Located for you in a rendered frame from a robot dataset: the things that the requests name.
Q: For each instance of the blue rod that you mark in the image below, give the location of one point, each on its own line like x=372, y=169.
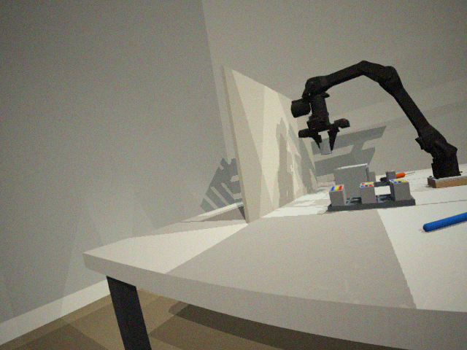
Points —
x=445, y=222

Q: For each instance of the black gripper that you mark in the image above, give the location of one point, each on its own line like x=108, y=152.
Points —
x=333, y=129

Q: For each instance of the beige flat panel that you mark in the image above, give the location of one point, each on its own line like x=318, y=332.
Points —
x=274, y=165

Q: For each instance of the orange-handled screwdriver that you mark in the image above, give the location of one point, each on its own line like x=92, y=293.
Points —
x=401, y=175

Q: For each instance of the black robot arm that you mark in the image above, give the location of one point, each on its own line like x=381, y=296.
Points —
x=445, y=163

